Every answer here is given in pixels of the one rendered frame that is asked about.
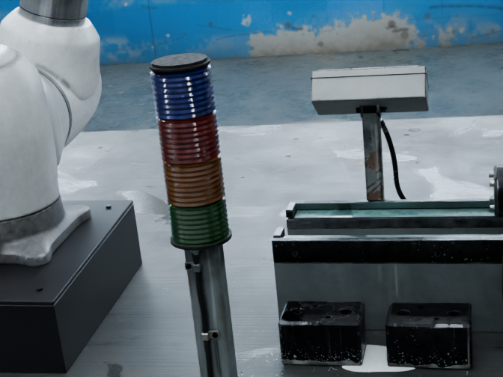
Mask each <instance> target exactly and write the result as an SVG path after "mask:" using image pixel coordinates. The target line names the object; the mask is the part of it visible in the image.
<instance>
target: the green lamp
mask: <svg viewBox="0 0 503 377"><path fill-rule="evenodd" d="M225 196H226V195H225ZM225 196H224V197H223V198H222V199H220V200H218V201H216V202H215V203H212V204H209V205H206V206H197V207H179V206H174V205H172V204H170V203H169V202H168V201H167V204H168V209H169V211H168V213H169V218H170V223H171V233H172V234H171V236H172V238H173V241H174V242H175V243H177V244H178V245H182V246H188V247H199V246H205V245H211V244H215V243H217V242H220V241H222V240H223V239H225V238H226V237H227V236H228V234H229V223H228V213H227V211H228V210H227V208H226V207H227V204H226V199H225Z"/></svg>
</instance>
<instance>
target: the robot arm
mask: <svg viewBox="0 0 503 377"><path fill-rule="evenodd" d="M87 8H88V0H20V3H19V7H17V8H16V9H14V10H13V11H12V12H10V13H9V14H8V15H7V16H6V17H5V18H4V19H3V20H2V21H1V25H0V263H1V264H21V265H25V266H42V265H45V264H47V263H48V262H49V261H50V260H51V258H52V254H53V253H54V252H55V250H56V249H57V248H58V247H59V246H60V245H61V244H62V243H63V242H64V241H65V240H66V239H67V237H68V236H69V235H70V234H71V233H72V232H73V231H74V230H75V229H76V228H77V227H78V226H79V225H80V224H81V223H83V222H85V221H87V220H88V219H89V218H91V210H90V208H89V206H84V205H76V206H63V203H62V200H61V196H60V191H59V186H58V165H59V164H60V161H61V154H62V151H63V149H64V148H65V147H66V146H67V145H68V144H69V143H70V142H71V141H72V140H73V139H74V138H75V137H76V136H77V135H78V134H79V133H80V132H81V131H82V130H83V129H84V128H85V126H86V125H87V123H88V122H89V120H90V119H91V118H92V116H93V115H94V112H95V111H96V109H97V106H98V104H99V101H100V96H101V90H102V80H101V75H100V36H99V35H98V33H97V31H96V29H95V27H94V26H93V25H92V23H91V21H90V20H89V19H88V18H86V13H87Z"/></svg>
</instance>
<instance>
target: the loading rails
mask: <svg viewBox="0 0 503 377"><path fill-rule="evenodd" d="M490 205H494V202H490V199H489V198H463V199H407V200H295V201H291V202H289V204H288V206H287V208H286V210H285V212H286V218H287V219H286V222H287V236H284V235H285V232H284V227H277V229H276V231H275V233H274V235H273V238H272V255H273V262H274V270H275V285H276V293H277V301H278V316H279V320H280V318H281V315H282V312H283V310H284V306H285V305H286V303H287V302H288V301H328V302H337V301H362V302H363V303H364V304H365V321H366V330H385V323H386V318H387V313H388V306H389V305H390V304H391V303H394V302H417V303H470V304H471V305H472V332H503V301H502V255H503V218H497V217H496V216H495V215H494V212H491V211H490Z"/></svg>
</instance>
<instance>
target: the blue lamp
mask: <svg viewBox="0 0 503 377"><path fill-rule="evenodd" d="M210 68H211V64H208V65H207V67H205V68H203V69H200V70H196V71H192V72H188V73H177V74H159V73H155V72H153V71H152V70H151V71H150V74H151V77H150V78H151V80H152V82H151V84H152V85H153V87H152V90H153V95H154V97H153V100H154V101H155V102H154V105H155V106H156V107H155V111H156V116H157V117H159V118H161V119H164V120H187V119H192V118H197V117H202V116H205V115H207V114H210V113H211V112H213V111H214V110H215V109H216V107H215V103H216V102H215V100H214V99H215V97H214V95H213V94H214V90H213V80H212V77H213V76H212V74H211V72H212V70H211V69H210Z"/></svg>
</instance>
